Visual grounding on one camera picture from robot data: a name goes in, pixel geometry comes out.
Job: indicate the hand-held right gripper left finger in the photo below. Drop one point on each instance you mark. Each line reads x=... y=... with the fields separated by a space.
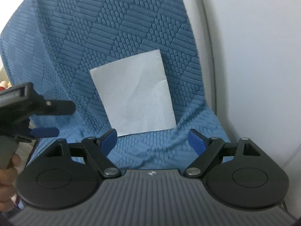
x=109 y=140

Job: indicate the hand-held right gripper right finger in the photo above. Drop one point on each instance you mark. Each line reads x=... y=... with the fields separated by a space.
x=197 y=141

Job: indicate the blue textured sofa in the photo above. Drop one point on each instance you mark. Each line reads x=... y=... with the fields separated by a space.
x=70 y=40

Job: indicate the person's left hand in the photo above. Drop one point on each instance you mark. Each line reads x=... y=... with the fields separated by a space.
x=8 y=186

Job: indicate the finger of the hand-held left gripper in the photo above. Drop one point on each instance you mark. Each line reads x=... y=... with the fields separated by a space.
x=61 y=107
x=44 y=132

